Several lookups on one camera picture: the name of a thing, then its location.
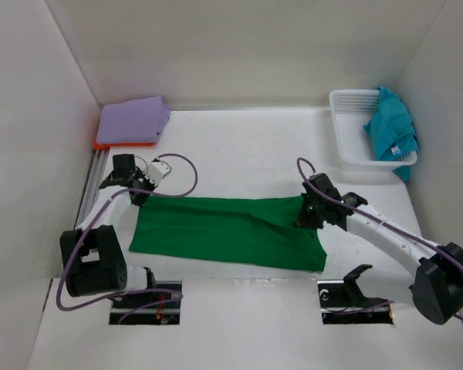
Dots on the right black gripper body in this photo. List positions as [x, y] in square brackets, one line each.
[309, 214]

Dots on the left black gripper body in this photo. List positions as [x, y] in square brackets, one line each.
[143, 183]

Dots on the orange t shirt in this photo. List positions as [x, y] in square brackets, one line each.
[98, 146]

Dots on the lavender t shirt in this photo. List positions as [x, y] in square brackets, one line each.
[134, 121]

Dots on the green t shirt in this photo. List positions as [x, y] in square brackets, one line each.
[260, 232]

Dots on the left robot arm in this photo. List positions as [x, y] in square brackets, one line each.
[92, 252]

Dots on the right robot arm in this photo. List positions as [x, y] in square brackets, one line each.
[436, 270]

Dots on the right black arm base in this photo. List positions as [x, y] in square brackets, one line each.
[343, 303]

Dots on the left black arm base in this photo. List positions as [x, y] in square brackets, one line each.
[157, 309]

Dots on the white laundry basket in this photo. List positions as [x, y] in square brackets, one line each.
[351, 109]

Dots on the teal t shirt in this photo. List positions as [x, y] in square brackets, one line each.
[391, 129]

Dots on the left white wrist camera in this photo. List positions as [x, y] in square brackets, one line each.
[157, 170]

